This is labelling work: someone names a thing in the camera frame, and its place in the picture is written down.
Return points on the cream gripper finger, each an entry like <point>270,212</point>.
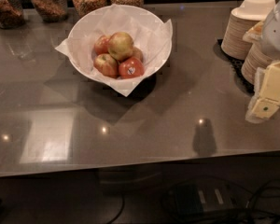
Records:
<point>248,116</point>
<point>264,108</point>

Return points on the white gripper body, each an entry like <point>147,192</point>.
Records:
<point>276,32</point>

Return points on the yellow-red apple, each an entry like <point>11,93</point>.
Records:
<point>120,46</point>

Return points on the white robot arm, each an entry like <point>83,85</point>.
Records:
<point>267,34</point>

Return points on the red apple with sticker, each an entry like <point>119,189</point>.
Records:
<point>131,68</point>

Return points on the back right red apple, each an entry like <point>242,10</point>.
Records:
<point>137,53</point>

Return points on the white bowl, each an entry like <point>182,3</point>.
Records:
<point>84,31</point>

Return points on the front left red apple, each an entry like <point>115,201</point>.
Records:
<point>106,65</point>

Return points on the back left red apple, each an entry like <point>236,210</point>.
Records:
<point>101,44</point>

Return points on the black tray mat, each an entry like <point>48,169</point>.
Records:
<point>239,79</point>

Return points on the front stack of paper bowls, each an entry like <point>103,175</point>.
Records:
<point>255,59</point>

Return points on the stack of paper bowls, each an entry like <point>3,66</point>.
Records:
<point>255,59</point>
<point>241,19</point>

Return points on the rear stack of paper bowls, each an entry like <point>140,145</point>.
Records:
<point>241,19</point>

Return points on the black power adapter box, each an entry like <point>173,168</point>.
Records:
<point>203,198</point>

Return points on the white paper liner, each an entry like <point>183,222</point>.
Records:
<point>137,25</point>

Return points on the labelled glass jar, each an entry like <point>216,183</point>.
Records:
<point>51,10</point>

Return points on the far left glass jar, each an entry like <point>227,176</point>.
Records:
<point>11,14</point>

